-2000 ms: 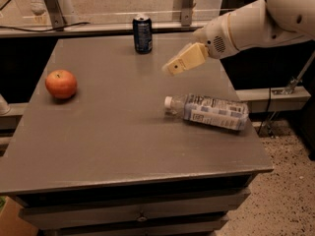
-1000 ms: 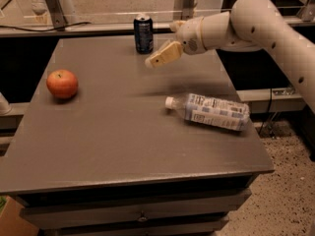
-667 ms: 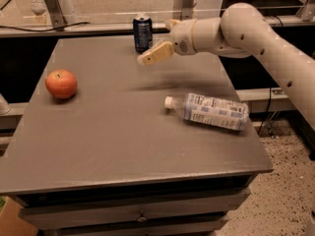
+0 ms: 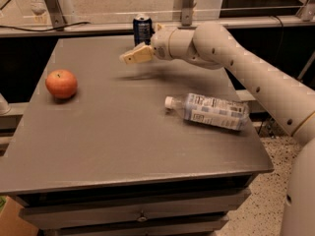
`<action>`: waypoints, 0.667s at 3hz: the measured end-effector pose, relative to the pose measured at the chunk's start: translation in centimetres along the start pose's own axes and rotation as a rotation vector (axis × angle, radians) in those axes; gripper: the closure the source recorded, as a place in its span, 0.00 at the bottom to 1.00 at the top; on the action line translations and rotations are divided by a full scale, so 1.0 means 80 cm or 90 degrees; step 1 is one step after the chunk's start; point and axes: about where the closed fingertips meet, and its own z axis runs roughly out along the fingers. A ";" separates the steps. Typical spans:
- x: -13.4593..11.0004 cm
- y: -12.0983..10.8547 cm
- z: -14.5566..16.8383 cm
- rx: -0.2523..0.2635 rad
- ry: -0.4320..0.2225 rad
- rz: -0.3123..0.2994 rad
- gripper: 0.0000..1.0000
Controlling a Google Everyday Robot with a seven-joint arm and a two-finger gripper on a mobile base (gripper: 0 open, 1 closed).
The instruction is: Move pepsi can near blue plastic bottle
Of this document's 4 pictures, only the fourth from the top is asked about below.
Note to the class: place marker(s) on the right metal bracket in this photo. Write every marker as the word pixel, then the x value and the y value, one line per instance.
pixel 306 12

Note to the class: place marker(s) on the left metal bracket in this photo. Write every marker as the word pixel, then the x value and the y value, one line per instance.
pixel 55 13

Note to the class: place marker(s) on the metal bracket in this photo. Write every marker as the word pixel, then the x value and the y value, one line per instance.
pixel 55 13
pixel 306 12
pixel 187 12

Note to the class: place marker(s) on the blue plastic bottle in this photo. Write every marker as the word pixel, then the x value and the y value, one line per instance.
pixel 228 114

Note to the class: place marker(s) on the red apple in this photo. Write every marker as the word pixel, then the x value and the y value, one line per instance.
pixel 61 84

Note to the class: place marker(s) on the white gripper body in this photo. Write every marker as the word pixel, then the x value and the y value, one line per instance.
pixel 161 44

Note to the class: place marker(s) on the metal drawer knob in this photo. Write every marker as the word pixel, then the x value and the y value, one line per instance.
pixel 142 218

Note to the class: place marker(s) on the middle metal bracket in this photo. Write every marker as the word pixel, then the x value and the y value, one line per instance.
pixel 187 12

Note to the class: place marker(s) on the lower grey cabinet drawer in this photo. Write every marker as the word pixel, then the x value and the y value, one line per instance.
pixel 197 224

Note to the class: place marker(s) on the blue pepsi can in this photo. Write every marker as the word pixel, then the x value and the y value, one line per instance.
pixel 142 29

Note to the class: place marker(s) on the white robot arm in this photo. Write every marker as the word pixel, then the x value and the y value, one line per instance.
pixel 291 103

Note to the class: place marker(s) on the cardboard box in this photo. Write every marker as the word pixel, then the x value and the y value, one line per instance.
pixel 10 222

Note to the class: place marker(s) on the grey cabinet drawer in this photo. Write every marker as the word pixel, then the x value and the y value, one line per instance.
pixel 128 210
pixel 197 224

